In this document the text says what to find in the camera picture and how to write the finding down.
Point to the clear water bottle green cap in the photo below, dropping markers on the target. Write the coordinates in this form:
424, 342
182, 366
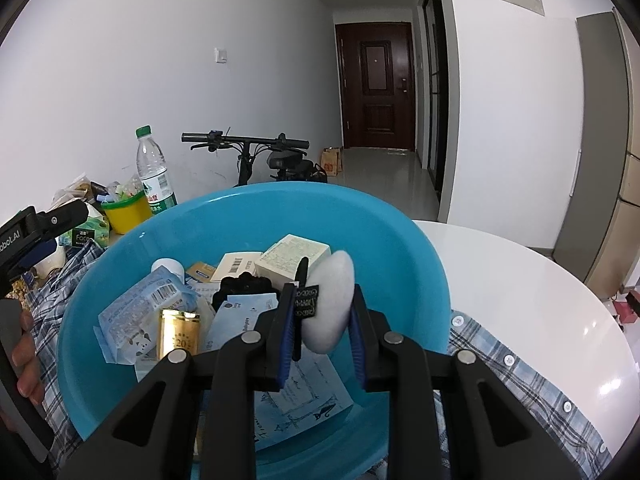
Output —
155, 175

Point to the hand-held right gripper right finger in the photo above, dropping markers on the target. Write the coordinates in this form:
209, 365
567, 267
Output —
356, 340

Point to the cream box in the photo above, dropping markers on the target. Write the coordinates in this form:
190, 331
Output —
292, 257

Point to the clear snack bag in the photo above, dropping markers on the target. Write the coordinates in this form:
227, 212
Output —
75, 190

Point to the gold foil packet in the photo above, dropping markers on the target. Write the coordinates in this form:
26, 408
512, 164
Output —
177, 332

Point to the blue plastic basin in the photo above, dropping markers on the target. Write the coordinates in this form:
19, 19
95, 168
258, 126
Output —
390, 270

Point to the blue plaid shirt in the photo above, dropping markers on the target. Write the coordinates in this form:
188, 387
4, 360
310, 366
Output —
500, 410

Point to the white bottle round cap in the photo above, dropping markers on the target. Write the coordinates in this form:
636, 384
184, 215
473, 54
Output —
167, 266

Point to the bundle of small sachets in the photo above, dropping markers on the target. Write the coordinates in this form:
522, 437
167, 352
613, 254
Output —
122, 191

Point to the white light switch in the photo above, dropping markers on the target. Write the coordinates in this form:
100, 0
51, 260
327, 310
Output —
220, 55

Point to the black fabric item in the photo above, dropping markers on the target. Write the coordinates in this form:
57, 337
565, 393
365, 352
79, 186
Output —
240, 287

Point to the orange blue snack packet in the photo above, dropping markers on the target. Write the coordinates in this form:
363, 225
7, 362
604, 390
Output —
200, 272

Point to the brown paper bag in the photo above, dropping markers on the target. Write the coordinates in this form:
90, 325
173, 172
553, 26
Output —
331, 160

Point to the blue tissue pack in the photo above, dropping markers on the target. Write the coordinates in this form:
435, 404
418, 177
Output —
140, 315

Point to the light blue carton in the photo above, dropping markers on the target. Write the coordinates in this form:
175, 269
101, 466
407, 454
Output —
237, 320

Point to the red box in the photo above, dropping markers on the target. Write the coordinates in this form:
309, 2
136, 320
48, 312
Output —
627, 307

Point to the bag of yellow snacks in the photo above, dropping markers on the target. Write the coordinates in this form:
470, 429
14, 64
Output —
20, 287

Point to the black bicycle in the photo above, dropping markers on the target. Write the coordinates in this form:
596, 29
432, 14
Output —
250, 155

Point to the dark wooden door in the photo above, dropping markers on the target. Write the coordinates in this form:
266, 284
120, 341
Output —
375, 85

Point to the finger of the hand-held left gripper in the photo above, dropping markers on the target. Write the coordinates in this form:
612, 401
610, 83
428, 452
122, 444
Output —
32, 256
60, 215

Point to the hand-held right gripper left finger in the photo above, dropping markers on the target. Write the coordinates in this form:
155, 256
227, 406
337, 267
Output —
286, 345

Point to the yellow plastic container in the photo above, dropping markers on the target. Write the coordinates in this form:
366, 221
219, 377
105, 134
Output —
125, 217

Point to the dark framed sliding door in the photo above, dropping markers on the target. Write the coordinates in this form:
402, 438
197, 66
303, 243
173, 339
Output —
435, 85

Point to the white flat box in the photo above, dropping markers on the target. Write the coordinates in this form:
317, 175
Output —
235, 264

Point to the green tissue pack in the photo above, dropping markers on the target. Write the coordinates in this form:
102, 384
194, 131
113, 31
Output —
85, 232

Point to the pale blue printed sachet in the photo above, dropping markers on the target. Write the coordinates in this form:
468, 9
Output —
305, 400

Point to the white round container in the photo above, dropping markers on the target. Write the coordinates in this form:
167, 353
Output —
52, 260

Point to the person's left hand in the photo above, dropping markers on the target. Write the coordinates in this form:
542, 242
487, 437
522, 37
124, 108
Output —
27, 360

